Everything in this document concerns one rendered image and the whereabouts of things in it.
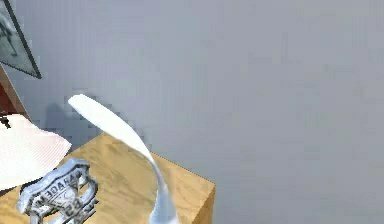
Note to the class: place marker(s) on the brown wooden headboard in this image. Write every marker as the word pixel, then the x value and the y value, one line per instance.
pixel 8 96

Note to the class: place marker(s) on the light wooden table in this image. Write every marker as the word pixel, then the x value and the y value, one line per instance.
pixel 133 180

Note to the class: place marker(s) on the grey shield-shaped sign ornament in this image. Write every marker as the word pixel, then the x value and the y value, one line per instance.
pixel 56 195

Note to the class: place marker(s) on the white curved desk lamp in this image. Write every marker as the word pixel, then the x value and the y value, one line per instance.
pixel 113 125

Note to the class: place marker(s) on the dark framed wall picture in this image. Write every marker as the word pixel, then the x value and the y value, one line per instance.
pixel 13 43

